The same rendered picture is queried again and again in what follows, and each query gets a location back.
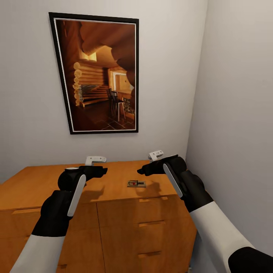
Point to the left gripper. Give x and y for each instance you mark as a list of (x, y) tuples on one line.
[(96, 171)]

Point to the picture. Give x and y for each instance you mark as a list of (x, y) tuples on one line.
[(98, 62)]

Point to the mousetrap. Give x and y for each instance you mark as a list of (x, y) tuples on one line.
[(135, 183)]

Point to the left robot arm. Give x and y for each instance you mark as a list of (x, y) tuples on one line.
[(42, 251)]

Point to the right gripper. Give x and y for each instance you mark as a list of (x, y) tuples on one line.
[(149, 169)]

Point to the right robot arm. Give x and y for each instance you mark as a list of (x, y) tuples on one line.
[(229, 250)]

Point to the cabinet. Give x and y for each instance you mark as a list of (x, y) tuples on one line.
[(115, 228)]

